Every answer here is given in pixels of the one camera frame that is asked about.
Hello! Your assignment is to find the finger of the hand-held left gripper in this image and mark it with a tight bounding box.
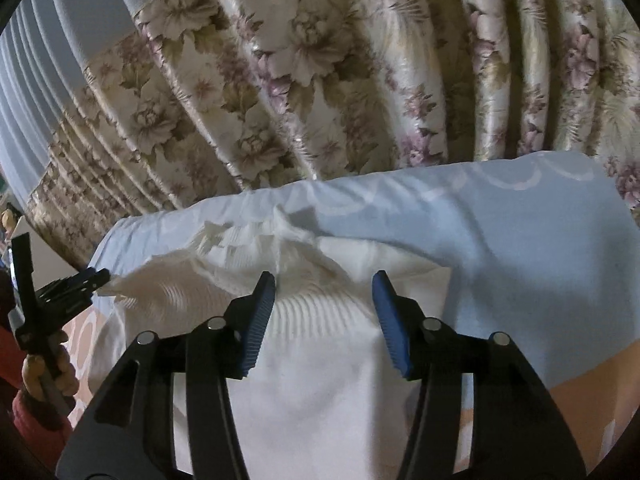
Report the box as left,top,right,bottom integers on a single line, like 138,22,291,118
42,287,96,311
40,267,111,297

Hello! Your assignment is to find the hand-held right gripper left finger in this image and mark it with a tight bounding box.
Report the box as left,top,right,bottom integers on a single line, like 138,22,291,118
56,271,277,480

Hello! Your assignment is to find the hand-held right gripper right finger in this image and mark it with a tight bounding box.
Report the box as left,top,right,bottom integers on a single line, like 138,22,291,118
371,270,587,480

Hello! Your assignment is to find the white knit sweater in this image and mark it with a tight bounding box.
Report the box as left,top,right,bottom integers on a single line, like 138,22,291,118
97,210,456,480

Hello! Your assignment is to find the person's left forearm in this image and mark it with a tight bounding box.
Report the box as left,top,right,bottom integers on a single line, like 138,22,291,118
0,272,73,463

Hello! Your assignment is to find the person's left hand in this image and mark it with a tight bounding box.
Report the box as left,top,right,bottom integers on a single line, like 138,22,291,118
22,331,79,402

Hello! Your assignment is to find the white panel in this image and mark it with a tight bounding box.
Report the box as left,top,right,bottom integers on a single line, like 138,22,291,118
10,215,83,283

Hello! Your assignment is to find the orange and blue printed bedsheet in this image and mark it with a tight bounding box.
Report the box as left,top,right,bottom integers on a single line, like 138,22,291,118
65,152,633,480

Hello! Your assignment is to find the floral and blue curtain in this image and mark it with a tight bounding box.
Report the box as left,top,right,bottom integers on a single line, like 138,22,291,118
0,0,640,271

